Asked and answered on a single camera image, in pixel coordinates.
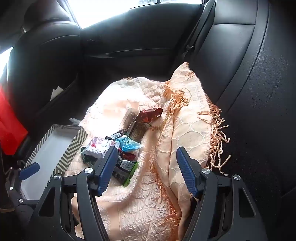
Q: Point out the black car seat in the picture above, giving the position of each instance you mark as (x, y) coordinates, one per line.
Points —
(41, 58)
(254, 69)

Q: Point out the black snack bar packet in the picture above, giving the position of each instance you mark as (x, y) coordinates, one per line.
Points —
(116, 134)

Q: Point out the car window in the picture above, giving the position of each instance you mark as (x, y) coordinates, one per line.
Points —
(111, 11)

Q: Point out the black car rear seat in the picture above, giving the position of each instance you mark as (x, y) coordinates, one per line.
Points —
(254, 69)

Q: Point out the green and black snack packet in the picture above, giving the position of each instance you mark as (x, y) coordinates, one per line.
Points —
(126, 169)

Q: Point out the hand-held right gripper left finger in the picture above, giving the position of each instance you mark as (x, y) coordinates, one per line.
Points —
(108, 171)

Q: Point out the clear packet brown round cake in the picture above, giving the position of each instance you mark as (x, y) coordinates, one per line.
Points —
(128, 117)

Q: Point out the small red snack packet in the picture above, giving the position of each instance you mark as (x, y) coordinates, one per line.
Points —
(128, 155)

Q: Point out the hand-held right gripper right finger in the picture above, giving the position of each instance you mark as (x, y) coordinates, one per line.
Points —
(186, 170)

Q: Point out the peach fringed blanket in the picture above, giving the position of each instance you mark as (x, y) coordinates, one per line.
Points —
(143, 204)

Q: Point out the light blue snack packet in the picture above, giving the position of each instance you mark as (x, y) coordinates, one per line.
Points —
(129, 144)

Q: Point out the clear plastic wrap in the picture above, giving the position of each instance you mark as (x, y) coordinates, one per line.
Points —
(74, 121)

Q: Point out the white paper in seat pocket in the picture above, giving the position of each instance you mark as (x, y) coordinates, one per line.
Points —
(56, 93)

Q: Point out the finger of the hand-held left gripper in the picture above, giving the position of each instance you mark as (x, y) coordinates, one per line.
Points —
(29, 170)

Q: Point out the black car door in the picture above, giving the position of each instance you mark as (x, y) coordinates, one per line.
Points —
(138, 39)

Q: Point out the green edged clear snack packet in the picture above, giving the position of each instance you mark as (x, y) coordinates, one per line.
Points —
(138, 131)

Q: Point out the black seat belt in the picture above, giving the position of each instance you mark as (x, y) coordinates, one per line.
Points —
(196, 31)

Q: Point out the red bag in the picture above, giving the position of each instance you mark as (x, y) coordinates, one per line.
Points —
(9, 129)

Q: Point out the black car front seat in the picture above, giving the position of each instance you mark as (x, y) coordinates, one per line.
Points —
(41, 58)

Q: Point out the red foil snack wrapper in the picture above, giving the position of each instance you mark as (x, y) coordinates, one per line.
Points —
(148, 115)

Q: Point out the white floral snack packet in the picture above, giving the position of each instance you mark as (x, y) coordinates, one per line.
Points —
(97, 148)

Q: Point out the chevron patterned box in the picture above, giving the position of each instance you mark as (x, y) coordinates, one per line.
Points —
(46, 160)

